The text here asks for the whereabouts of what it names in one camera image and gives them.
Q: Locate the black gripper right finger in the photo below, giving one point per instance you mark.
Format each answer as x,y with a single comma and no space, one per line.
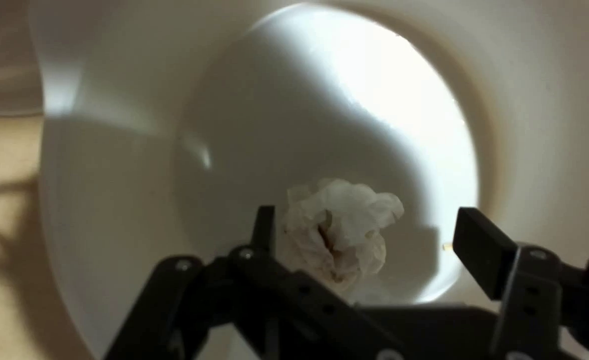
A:
539,300

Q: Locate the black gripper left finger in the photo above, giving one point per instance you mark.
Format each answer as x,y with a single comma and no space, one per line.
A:
240,306

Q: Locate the white paper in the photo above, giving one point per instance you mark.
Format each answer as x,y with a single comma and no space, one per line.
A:
340,227

